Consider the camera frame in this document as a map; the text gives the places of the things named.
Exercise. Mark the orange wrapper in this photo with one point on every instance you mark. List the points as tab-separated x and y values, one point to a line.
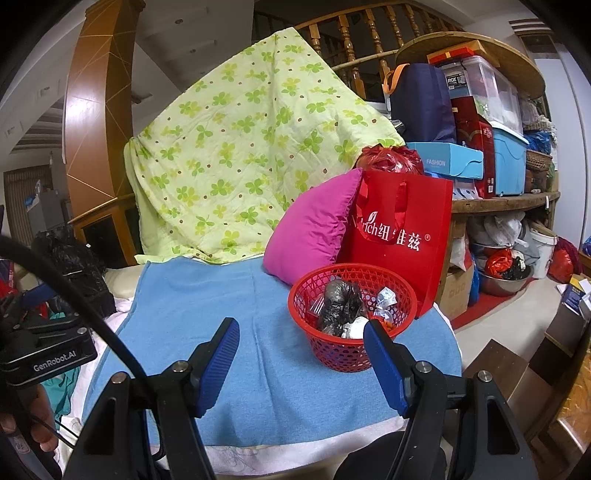
387	326

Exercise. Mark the brown wooden board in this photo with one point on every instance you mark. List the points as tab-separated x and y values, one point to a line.
498	369

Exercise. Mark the red gift box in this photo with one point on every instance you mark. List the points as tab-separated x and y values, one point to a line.
475	138

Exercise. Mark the pink pillow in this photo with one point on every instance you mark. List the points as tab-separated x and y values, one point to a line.
314	230

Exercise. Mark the wooden cabinet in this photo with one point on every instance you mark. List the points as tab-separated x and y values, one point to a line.
104	207
92	115

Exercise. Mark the dark red sack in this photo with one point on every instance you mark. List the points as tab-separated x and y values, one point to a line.
562	263

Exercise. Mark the red tote bag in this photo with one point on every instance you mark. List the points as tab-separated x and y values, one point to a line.
415	277

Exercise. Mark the red plastic basket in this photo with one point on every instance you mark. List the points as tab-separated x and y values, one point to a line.
332	350

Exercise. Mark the orange red plastic bag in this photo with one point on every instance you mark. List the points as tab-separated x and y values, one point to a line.
498	263

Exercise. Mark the wooden lattice screen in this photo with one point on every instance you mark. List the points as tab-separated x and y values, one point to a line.
18	194

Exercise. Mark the person's left hand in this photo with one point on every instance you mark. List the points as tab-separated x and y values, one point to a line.
37	410

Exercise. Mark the blue white box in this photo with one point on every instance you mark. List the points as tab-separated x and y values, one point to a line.
575	295

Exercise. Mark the white bucket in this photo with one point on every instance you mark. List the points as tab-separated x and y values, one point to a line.
542	254

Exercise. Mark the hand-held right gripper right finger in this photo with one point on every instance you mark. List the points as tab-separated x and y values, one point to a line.
385	364

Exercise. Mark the white plastic bag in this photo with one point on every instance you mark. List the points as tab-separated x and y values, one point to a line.
505	228

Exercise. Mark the blue towel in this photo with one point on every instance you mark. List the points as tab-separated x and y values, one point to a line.
258	346

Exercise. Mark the wicker basket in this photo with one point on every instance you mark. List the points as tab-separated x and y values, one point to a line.
538	160

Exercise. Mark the metal basin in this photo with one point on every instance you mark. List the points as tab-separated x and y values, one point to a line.
501	286

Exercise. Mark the white tissue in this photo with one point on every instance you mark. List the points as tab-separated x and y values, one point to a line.
355	328

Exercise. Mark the orange flat box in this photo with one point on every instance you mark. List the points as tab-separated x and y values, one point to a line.
457	50

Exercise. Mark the round wooden shelf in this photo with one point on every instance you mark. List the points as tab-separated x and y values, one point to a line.
503	202

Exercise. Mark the blue face mask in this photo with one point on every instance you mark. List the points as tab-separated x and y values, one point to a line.
385	297

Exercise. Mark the wooden stair railing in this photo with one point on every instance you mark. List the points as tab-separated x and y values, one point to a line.
351	48

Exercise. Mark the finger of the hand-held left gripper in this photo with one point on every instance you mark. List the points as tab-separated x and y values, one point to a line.
37	294

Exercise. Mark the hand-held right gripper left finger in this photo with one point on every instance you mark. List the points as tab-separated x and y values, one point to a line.
221	364

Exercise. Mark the light blue shoe box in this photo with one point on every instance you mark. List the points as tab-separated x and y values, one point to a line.
443	161

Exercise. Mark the large red plastic bag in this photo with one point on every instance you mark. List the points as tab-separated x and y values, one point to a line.
390	159

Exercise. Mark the dark wooden box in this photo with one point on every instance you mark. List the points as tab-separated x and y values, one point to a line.
563	341

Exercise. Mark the red floor mat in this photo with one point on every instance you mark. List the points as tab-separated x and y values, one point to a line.
471	314

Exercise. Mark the green clover print quilt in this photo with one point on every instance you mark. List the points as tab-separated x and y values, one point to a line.
231	161

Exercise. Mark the black puffer jacket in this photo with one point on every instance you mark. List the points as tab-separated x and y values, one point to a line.
78	272

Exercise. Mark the clear plastic storage box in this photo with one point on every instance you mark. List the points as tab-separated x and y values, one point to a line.
489	87

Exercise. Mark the cardboard box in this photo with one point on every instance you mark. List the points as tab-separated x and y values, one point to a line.
455	295

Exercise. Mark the black plastic bag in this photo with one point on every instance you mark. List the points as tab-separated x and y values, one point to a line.
337	304

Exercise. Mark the blue storage bin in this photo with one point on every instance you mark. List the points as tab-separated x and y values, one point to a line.
510	161

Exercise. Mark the grey cabinet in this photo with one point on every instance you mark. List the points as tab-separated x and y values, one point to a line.
46	207

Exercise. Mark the white blanket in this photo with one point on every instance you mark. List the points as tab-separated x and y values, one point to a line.
286	454

